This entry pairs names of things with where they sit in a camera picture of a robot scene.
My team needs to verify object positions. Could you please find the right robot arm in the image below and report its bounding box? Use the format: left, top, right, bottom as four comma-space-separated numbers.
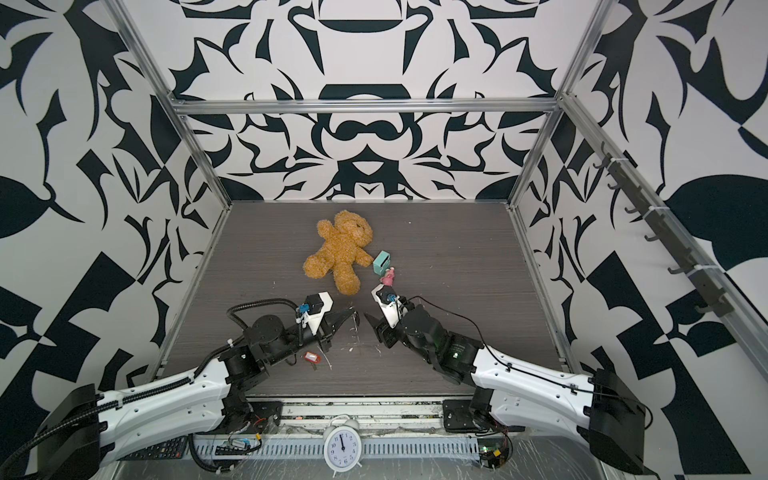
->
368, 286, 652, 475

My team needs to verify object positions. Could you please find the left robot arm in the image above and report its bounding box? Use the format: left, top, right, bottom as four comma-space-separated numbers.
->
1, 295, 358, 479

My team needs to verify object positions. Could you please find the red key tag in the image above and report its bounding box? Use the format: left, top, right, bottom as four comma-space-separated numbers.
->
303, 351, 321, 365

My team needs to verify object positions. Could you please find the pink toy figure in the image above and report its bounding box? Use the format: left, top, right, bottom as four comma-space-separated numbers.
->
380, 267, 395, 286

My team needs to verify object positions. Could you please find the teal toy block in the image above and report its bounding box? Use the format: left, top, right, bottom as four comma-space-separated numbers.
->
373, 250, 391, 276

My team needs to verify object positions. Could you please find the brown teddy bear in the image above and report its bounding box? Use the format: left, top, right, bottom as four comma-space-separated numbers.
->
303, 210, 374, 296

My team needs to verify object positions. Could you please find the white alarm clock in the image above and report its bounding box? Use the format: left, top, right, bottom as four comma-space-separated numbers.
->
323, 415, 363, 474

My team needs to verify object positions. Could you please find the small circuit board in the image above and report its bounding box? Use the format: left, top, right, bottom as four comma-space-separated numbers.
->
215, 437, 262, 456

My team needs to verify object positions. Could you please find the green electronics module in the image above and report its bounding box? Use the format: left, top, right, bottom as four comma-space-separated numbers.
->
479, 443, 512, 470

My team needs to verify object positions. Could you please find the black remote control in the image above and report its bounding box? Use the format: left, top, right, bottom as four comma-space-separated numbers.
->
121, 436, 188, 461

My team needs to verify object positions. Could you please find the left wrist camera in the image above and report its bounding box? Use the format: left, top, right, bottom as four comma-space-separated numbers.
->
296, 292, 333, 335

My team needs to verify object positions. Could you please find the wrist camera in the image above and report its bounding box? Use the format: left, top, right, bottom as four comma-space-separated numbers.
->
296, 292, 333, 335
371, 284, 403, 329

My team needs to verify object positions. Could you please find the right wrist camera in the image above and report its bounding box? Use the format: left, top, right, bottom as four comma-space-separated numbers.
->
371, 284, 403, 329

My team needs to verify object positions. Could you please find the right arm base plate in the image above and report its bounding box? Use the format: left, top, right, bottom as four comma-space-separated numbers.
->
442, 400, 509, 434

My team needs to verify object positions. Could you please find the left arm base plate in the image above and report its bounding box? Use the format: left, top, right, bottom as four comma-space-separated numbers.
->
227, 400, 283, 434

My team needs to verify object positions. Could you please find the white cable duct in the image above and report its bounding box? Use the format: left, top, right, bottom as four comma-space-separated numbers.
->
194, 437, 485, 461

